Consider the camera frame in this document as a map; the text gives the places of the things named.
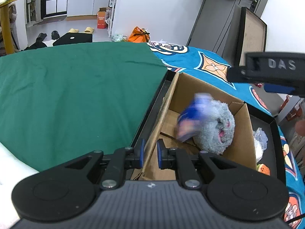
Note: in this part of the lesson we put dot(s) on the green plastic bag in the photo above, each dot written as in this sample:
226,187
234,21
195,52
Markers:
119,38

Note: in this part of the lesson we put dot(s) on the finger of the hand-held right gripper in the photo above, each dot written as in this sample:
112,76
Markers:
280,88
238,74

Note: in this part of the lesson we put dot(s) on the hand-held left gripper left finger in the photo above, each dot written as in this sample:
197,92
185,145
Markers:
143,152

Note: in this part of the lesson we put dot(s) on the brown cardboard box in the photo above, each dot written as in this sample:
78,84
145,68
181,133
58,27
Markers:
190,88

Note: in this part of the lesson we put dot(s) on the white bed sheet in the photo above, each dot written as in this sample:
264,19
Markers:
12,169

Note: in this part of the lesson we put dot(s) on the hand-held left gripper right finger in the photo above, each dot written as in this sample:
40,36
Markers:
160,153

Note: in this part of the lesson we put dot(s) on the black tray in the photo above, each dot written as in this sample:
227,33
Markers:
271,145

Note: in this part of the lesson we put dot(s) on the grey-blue fluffy cloth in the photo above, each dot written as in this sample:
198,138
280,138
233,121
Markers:
260,138

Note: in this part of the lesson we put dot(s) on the grey door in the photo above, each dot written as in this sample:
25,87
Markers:
214,16

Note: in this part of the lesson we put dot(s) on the blue tissue pack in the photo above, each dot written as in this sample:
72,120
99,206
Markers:
190,116

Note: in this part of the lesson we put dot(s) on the blue printed blanket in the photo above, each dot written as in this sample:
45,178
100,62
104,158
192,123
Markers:
190,57

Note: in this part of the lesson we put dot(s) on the orange carton box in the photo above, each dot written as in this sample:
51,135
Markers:
102,19

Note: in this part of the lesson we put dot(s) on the yellow wooden table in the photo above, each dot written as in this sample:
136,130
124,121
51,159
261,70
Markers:
6,23

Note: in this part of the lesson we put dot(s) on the green cloth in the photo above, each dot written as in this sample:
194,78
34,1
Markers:
71,95

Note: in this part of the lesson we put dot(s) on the grey plush toy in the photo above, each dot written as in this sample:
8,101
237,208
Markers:
214,126

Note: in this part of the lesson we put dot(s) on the white shelf rack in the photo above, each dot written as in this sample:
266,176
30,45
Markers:
113,16

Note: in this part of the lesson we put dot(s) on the black flat bag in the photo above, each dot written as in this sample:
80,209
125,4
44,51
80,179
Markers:
76,38

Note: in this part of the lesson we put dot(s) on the black and white clothing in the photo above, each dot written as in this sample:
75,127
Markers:
40,44

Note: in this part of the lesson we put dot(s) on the black framed board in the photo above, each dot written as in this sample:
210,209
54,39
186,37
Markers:
252,33

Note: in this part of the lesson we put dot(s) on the orange bag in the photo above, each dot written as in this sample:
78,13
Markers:
138,36

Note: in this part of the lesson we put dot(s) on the black shoe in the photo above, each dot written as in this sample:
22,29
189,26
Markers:
41,37
55,34

